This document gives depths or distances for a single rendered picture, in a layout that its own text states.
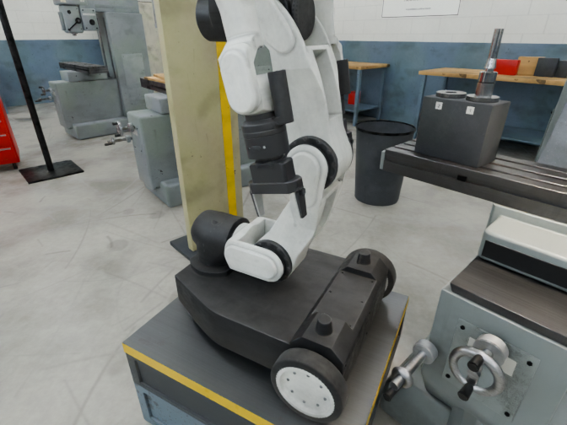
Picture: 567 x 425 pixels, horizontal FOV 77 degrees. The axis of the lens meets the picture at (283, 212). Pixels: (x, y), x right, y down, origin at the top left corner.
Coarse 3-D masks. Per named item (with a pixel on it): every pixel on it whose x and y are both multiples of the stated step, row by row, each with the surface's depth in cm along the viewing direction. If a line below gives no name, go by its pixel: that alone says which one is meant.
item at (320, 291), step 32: (192, 224) 120; (224, 224) 115; (192, 256) 126; (224, 256) 115; (320, 256) 130; (352, 256) 124; (192, 288) 114; (224, 288) 114; (256, 288) 114; (288, 288) 114; (320, 288) 114; (352, 288) 110; (384, 288) 124; (224, 320) 103; (256, 320) 101; (288, 320) 101; (320, 320) 90; (352, 320) 98; (256, 352) 102; (320, 352) 89; (352, 352) 94
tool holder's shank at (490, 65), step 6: (498, 30) 98; (498, 36) 98; (492, 42) 100; (498, 42) 99; (492, 48) 100; (498, 48) 99; (492, 54) 100; (492, 60) 101; (486, 66) 102; (492, 66) 101
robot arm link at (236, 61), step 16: (256, 32) 63; (224, 48) 64; (240, 48) 61; (256, 48) 63; (224, 64) 63; (240, 64) 62; (224, 80) 65; (240, 80) 63; (256, 80) 63; (240, 96) 64; (256, 96) 64; (240, 112) 66
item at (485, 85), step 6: (480, 78) 104; (486, 78) 102; (492, 78) 102; (480, 84) 104; (486, 84) 103; (492, 84) 103; (480, 90) 104; (486, 90) 103; (492, 90) 104; (480, 96) 105; (486, 96) 104
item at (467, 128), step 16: (432, 96) 114; (448, 96) 110; (464, 96) 111; (496, 96) 106; (432, 112) 114; (448, 112) 110; (464, 112) 106; (480, 112) 103; (496, 112) 102; (432, 128) 116; (448, 128) 111; (464, 128) 107; (480, 128) 104; (496, 128) 106; (416, 144) 122; (432, 144) 117; (448, 144) 113; (464, 144) 109; (480, 144) 105; (496, 144) 111; (448, 160) 114; (464, 160) 110; (480, 160) 107
